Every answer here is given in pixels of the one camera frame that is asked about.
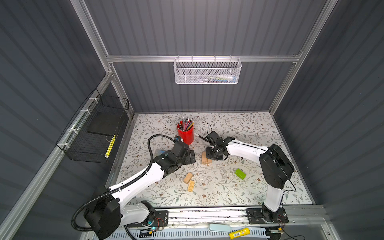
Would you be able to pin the crayon box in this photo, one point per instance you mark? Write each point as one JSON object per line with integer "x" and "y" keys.
{"x": 159, "y": 152}

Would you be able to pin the white wire basket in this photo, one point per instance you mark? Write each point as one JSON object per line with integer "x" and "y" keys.
{"x": 207, "y": 71}

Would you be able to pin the yellow glue stick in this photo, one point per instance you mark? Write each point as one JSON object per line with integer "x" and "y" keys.
{"x": 239, "y": 233}

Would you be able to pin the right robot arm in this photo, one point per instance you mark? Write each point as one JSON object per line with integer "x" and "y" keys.
{"x": 276, "y": 167}

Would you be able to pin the floral table mat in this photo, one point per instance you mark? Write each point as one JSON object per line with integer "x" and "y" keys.
{"x": 215, "y": 184}

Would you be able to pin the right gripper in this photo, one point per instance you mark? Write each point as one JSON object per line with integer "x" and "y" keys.
{"x": 209, "y": 156}

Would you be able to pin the black wire basket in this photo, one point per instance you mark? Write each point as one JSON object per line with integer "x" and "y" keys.
{"x": 88, "y": 139}

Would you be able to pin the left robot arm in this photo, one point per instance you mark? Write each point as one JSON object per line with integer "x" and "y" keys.
{"x": 110, "y": 209}

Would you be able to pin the light blue eraser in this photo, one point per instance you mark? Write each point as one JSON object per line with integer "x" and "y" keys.
{"x": 214, "y": 227}

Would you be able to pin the yellow highlighter in basket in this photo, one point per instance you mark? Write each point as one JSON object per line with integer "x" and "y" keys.
{"x": 110, "y": 147}

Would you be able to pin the green block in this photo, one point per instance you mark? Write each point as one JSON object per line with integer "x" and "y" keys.
{"x": 240, "y": 174}

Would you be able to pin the red pen cup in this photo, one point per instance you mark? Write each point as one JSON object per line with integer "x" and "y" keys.
{"x": 186, "y": 135}

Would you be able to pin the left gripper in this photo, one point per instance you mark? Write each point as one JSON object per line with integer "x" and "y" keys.
{"x": 187, "y": 159}

